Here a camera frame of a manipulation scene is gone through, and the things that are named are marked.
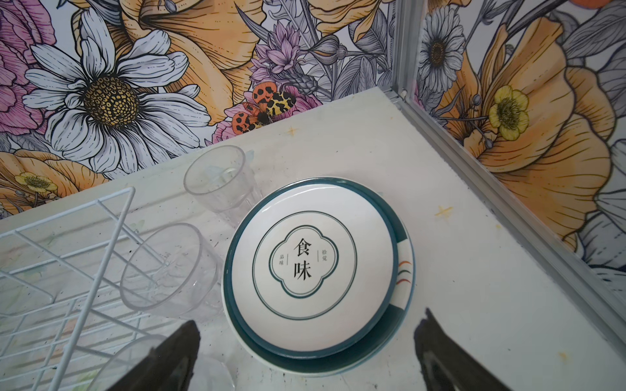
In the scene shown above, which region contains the blue rimmed white plate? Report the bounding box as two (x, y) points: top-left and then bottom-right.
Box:
(222, 182), (417, 377)

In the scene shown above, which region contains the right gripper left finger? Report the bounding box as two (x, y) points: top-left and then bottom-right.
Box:
(104, 320), (201, 390)

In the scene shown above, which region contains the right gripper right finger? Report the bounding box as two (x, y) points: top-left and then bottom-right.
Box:
(413, 309), (510, 391)

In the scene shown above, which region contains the green rimmed white plate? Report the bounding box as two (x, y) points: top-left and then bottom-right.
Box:
(223, 177), (399, 360)

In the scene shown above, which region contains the clear plastic cup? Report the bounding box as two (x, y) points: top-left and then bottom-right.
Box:
(184, 145), (262, 227)
(120, 223), (223, 324)
(87, 334), (236, 391)

